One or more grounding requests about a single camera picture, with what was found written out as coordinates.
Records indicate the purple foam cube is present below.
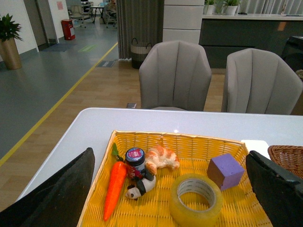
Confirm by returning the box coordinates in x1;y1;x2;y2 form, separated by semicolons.
207;154;244;191

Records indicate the white potted plant left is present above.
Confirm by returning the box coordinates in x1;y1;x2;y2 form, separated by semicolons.
203;0;216;15

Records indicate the orange toy carrot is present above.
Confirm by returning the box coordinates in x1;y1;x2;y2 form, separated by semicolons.
103;143;127;221

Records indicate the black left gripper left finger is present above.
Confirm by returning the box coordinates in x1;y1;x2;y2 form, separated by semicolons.
0;148;95;227

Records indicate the grey chair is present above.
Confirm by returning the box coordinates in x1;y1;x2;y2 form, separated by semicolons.
139;40;212;111
221;48;303;115

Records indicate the potted plant gold pot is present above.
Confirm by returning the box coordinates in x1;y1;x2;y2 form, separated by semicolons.
0;14;23;70

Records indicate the panda figurine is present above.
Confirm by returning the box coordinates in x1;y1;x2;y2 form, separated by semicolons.
125;169;156;200

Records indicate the grey curtain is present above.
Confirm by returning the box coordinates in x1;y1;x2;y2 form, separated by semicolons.
116;0;164;59

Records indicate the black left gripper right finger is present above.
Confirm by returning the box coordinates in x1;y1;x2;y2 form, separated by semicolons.
246;150;303;227

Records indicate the small black-lidded jar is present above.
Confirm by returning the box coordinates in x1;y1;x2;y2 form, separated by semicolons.
125;147;145;179

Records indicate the toy croissant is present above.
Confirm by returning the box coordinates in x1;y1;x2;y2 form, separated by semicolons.
145;145;180;175

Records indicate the woven storage basket with handles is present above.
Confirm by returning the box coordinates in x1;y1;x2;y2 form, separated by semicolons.
131;37;152;69

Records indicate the white potted plant right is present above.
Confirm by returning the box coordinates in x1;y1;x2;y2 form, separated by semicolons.
223;0;240;16

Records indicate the red box on floor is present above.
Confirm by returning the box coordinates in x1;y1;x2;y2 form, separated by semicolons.
61;19;75;40

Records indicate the clear packing tape roll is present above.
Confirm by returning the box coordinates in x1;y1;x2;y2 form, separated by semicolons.
169;174;223;227

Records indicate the right grey chair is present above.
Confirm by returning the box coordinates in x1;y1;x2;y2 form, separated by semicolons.
221;48;303;115

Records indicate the yellow woven basket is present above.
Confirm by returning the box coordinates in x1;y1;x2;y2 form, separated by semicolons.
78;131;271;227

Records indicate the dark counter with white top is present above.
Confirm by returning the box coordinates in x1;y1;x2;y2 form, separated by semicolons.
199;14;303;69

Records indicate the brown wicker basket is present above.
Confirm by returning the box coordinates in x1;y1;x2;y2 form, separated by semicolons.
267;145;303;178

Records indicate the office chair background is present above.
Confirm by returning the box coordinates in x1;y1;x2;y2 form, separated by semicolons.
70;5;87;26

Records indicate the left grey chair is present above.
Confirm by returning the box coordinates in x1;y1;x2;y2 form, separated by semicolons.
139;40;212;111

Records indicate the white potted plant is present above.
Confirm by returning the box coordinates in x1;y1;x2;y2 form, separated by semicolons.
223;0;240;16
203;0;216;15

